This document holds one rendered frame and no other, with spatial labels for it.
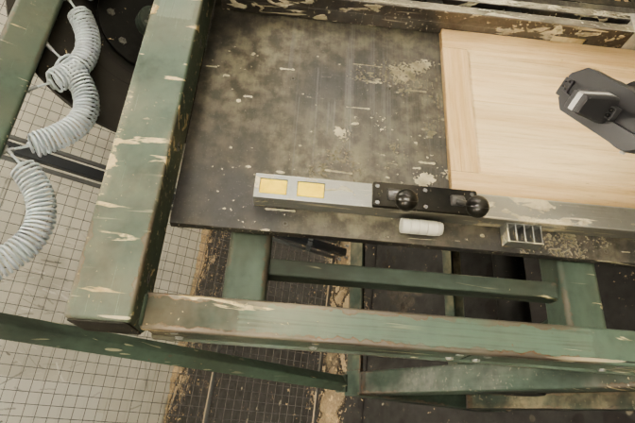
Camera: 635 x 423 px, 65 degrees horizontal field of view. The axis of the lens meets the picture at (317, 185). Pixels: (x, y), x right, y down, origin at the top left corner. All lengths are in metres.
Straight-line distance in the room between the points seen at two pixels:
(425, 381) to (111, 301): 1.17
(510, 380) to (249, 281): 0.88
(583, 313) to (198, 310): 0.71
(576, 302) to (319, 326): 0.52
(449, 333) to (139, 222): 0.54
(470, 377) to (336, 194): 0.88
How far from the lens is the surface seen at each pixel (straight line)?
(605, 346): 1.00
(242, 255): 0.96
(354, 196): 0.93
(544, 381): 1.51
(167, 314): 0.85
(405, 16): 1.22
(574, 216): 1.07
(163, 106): 0.96
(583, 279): 1.12
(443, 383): 1.70
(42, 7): 1.59
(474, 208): 0.85
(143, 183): 0.89
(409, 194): 0.82
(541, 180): 1.10
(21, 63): 1.48
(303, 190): 0.92
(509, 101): 1.18
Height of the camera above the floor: 2.09
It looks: 31 degrees down
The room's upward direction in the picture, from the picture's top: 69 degrees counter-clockwise
